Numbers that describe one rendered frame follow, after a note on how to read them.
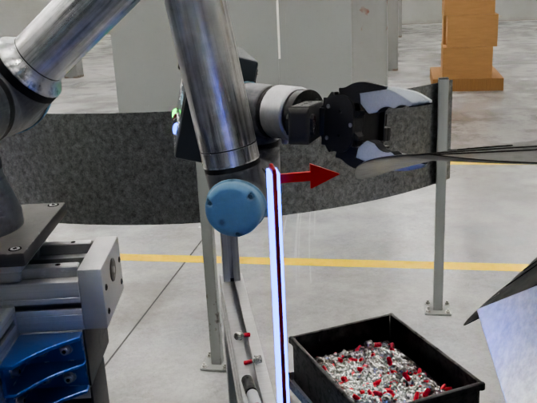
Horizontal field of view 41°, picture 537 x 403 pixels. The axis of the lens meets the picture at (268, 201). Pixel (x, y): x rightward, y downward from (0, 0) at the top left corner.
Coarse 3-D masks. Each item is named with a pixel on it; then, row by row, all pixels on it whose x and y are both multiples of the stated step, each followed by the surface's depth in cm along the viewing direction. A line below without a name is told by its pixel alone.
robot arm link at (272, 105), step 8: (272, 88) 99; (280, 88) 98; (288, 88) 97; (296, 88) 97; (304, 88) 99; (264, 96) 99; (272, 96) 98; (280, 96) 97; (288, 96) 96; (264, 104) 98; (272, 104) 97; (280, 104) 96; (264, 112) 98; (272, 112) 97; (280, 112) 96; (264, 120) 98; (272, 120) 97; (280, 120) 96; (264, 128) 99; (272, 128) 98; (280, 128) 97; (272, 136) 100; (280, 136) 98
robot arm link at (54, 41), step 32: (64, 0) 101; (96, 0) 100; (128, 0) 101; (32, 32) 103; (64, 32) 102; (96, 32) 103; (0, 64) 103; (32, 64) 104; (64, 64) 105; (32, 96) 105
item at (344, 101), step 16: (304, 96) 96; (320, 96) 99; (336, 96) 90; (320, 112) 91; (336, 112) 90; (352, 112) 88; (384, 112) 92; (320, 128) 92; (336, 128) 90; (352, 128) 89; (368, 128) 91; (384, 128) 93; (336, 144) 91
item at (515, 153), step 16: (496, 144) 72; (512, 144) 72; (528, 144) 71; (368, 160) 67; (384, 160) 64; (400, 160) 63; (416, 160) 63; (432, 160) 61; (448, 160) 60; (464, 160) 60; (480, 160) 60; (496, 160) 61; (512, 160) 62; (528, 160) 63; (368, 176) 80
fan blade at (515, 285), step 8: (536, 264) 90; (520, 272) 96; (528, 272) 91; (536, 272) 87; (512, 280) 94; (520, 280) 90; (528, 280) 87; (536, 280) 85; (512, 288) 90; (520, 288) 87; (528, 288) 85; (504, 296) 90; (488, 304) 92; (472, 320) 91
